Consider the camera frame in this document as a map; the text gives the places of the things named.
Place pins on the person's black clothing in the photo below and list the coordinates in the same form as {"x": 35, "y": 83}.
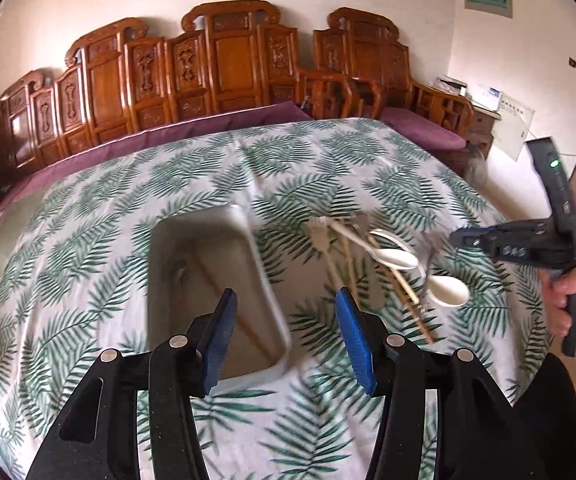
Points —
{"x": 557, "y": 425}

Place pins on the wooden chopstick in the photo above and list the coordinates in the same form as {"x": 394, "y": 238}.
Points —
{"x": 349, "y": 260}
{"x": 362, "y": 255}
{"x": 405, "y": 290}
{"x": 228, "y": 292}

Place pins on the carved wooden armchair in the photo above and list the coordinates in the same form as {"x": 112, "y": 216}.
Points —
{"x": 367, "y": 55}

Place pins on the wooden side table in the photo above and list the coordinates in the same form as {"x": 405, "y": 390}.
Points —
{"x": 480, "y": 127}

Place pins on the carved wooden bench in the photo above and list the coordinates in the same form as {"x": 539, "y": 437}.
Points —
{"x": 228, "y": 60}

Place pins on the cream white spoon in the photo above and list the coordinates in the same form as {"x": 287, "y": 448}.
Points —
{"x": 448, "y": 293}
{"x": 401, "y": 259}

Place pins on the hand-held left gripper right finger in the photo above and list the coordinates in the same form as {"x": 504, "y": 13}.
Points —
{"x": 355, "y": 342}

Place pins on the leaf print tablecloth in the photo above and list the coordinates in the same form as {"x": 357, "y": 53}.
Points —
{"x": 118, "y": 220}

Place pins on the hanging paper sheet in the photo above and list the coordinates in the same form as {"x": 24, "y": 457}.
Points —
{"x": 512, "y": 132}

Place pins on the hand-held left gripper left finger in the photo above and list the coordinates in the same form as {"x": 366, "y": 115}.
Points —
{"x": 217, "y": 345}

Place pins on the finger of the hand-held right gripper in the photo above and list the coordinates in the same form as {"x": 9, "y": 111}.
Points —
{"x": 470, "y": 239}

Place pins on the white blue box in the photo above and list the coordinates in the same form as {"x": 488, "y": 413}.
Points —
{"x": 487, "y": 97}

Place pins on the grey rectangular tray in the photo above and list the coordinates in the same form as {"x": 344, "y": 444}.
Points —
{"x": 208, "y": 245}

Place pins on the purple armchair cushion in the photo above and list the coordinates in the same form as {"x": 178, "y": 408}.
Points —
{"x": 422, "y": 127}

